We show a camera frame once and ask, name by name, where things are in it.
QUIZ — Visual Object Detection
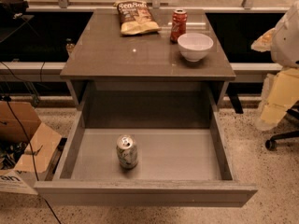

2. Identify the silver green 7up can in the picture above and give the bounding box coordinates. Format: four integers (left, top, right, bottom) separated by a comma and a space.
116, 134, 138, 169

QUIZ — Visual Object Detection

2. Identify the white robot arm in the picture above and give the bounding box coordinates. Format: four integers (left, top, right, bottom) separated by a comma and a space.
251, 1, 299, 131

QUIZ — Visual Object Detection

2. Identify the grey open top drawer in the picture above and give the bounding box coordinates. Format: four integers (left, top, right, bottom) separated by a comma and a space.
35, 84, 257, 207

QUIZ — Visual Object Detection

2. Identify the grey counter cabinet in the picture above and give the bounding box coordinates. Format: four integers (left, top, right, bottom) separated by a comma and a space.
61, 8, 235, 101

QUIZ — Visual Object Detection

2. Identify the red soda can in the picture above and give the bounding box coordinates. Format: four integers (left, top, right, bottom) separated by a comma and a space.
170, 8, 188, 43

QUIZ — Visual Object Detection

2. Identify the white ceramic bowl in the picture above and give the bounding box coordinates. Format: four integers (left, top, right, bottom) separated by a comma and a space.
178, 33, 214, 62

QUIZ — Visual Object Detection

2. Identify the brown chip bag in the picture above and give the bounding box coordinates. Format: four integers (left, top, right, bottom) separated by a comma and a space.
114, 0, 161, 35

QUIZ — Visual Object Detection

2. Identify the small glass bottle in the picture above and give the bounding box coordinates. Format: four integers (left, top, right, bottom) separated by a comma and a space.
65, 38, 75, 55

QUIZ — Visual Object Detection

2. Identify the black office chair base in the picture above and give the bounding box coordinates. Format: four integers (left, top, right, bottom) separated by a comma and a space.
264, 105, 299, 151

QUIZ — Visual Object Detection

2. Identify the brown cardboard box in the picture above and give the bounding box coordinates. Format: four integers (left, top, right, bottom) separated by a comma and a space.
0, 101, 62, 195

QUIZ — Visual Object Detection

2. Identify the black bag on shelf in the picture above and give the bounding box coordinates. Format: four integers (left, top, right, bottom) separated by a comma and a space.
0, 0, 29, 20

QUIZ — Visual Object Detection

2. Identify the black cable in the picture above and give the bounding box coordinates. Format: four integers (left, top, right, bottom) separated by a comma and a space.
0, 61, 63, 224

